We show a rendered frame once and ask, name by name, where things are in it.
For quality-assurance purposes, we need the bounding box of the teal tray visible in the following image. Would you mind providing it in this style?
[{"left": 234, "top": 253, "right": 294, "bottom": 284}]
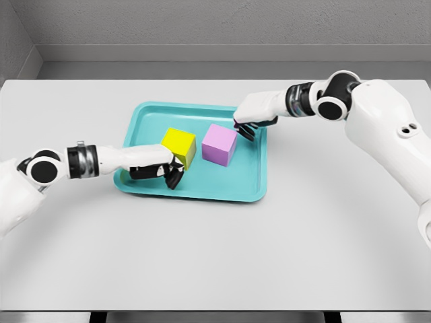
[{"left": 113, "top": 101, "right": 268, "bottom": 204}]

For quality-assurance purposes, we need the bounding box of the yellow cube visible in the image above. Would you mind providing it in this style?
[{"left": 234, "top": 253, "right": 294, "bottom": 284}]
[{"left": 160, "top": 127, "right": 197, "bottom": 172}]

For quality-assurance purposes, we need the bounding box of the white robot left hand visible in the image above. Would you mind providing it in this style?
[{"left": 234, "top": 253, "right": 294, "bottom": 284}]
[{"left": 122, "top": 143, "right": 186, "bottom": 190}]

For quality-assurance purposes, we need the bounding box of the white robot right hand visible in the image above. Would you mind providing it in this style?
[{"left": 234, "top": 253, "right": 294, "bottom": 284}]
[{"left": 232, "top": 92, "right": 279, "bottom": 141}]

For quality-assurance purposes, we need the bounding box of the pink cube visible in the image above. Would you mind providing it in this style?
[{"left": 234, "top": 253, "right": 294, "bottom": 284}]
[{"left": 201, "top": 122, "right": 238, "bottom": 167}]

